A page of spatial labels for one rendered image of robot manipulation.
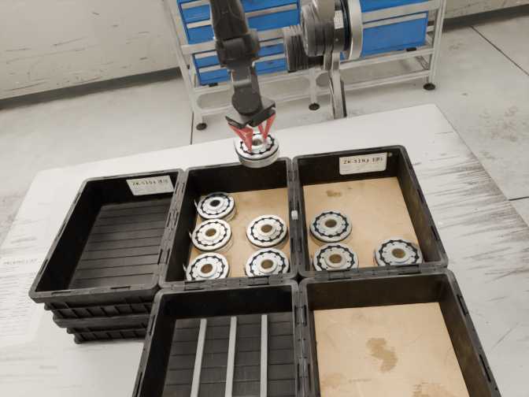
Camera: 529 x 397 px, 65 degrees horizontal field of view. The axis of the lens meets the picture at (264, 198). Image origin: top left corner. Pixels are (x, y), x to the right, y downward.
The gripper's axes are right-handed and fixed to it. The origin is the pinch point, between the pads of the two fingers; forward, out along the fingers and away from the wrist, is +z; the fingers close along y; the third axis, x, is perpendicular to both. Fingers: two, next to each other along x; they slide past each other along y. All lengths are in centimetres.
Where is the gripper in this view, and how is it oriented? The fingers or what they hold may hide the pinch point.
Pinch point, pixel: (256, 140)
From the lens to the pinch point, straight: 99.8
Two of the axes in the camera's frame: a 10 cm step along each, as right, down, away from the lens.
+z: 1.5, 6.9, 7.0
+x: -6.8, -4.4, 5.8
